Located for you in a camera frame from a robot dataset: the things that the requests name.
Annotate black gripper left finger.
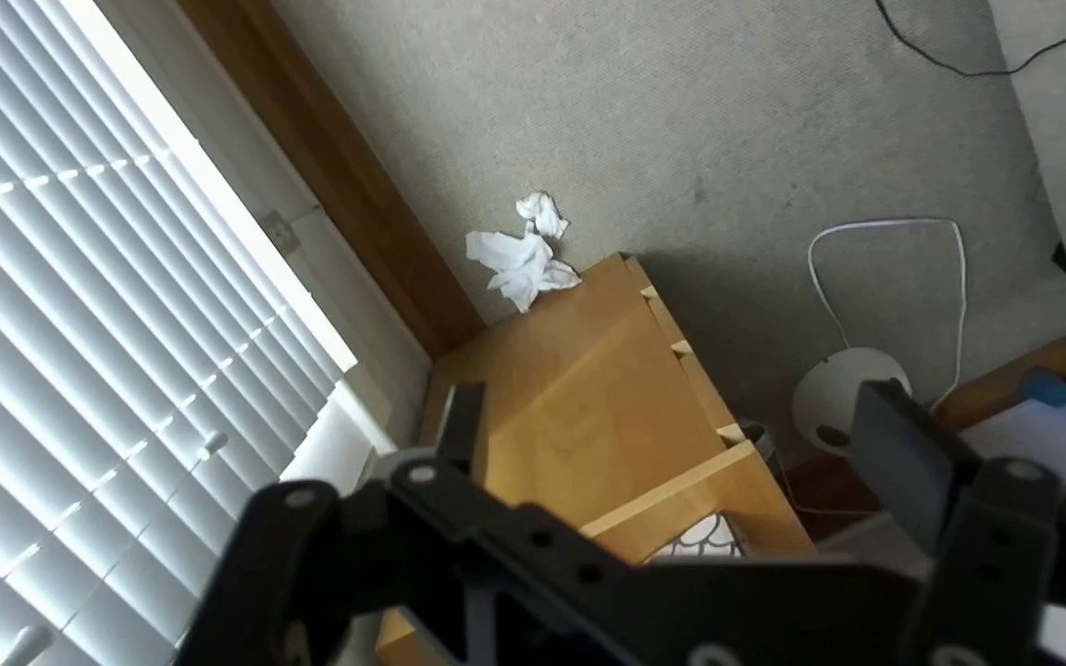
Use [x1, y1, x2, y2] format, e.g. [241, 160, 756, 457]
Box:
[173, 382, 527, 666]

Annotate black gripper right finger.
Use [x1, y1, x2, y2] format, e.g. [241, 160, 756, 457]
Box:
[850, 378, 1066, 666]

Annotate white tower fan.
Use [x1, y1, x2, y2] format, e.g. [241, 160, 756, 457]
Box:
[790, 345, 919, 465]

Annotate small blue object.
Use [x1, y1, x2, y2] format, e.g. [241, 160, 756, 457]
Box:
[1021, 367, 1066, 411]

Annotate patterned tissue box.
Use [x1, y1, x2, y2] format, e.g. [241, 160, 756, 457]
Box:
[649, 512, 756, 567]

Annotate wooden three-drawer dresser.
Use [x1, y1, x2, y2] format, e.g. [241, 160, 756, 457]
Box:
[370, 252, 821, 666]

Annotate large white window blinds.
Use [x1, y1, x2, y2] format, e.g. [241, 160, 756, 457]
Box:
[0, 0, 363, 666]

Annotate crumpled white tissue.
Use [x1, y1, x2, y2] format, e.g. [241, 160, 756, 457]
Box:
[464, 189, 586, 315]

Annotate white window frame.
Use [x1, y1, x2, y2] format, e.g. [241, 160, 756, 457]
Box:
[280, 378, 402, 497]

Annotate white fan power cord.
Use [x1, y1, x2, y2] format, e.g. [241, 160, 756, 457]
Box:
[802, 215, 975, 416]

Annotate white wall outlet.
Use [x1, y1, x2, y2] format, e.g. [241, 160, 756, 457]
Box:
[259, 206, 304, 259]

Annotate thin black floor cable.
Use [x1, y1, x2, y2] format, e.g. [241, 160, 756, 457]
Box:
[875, 0, 1066, 82]

